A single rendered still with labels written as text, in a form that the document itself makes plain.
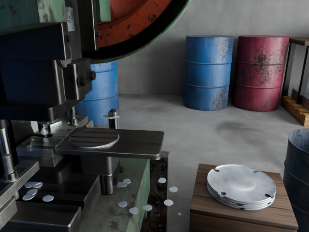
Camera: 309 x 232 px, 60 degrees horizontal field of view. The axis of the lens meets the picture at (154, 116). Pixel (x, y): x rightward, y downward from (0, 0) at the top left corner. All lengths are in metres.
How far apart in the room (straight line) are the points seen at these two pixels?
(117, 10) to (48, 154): 0.55
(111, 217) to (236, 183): 0.73
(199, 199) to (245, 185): 0.21
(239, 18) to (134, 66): 1.59
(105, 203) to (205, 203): 0.59
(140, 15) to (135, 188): 0.55
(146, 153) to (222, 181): 0.70
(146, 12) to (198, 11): 2.98
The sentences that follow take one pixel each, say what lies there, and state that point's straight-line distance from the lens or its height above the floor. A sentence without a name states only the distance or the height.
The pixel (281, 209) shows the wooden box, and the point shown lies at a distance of 1.24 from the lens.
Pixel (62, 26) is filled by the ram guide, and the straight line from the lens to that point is 0.55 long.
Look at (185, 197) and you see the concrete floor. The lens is 1.80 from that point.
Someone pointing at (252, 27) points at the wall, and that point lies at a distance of 3.99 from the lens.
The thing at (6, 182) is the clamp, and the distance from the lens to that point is 0.63.
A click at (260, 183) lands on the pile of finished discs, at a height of 0.39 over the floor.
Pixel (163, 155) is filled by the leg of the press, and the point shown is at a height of 0.62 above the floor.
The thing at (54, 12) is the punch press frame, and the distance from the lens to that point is 0.51.
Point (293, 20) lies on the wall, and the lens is 4.12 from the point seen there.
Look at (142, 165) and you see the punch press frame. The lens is 0.83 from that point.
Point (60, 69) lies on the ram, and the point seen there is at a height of 0.96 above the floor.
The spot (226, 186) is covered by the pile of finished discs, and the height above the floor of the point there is 0.39.
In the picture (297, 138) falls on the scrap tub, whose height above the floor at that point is 0.42.
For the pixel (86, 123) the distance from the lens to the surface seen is 0.93.
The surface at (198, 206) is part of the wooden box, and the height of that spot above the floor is 0.35.
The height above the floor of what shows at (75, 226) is 0.68.
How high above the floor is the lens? 1.06
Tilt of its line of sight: 20 degrees down
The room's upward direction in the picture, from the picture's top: straight up
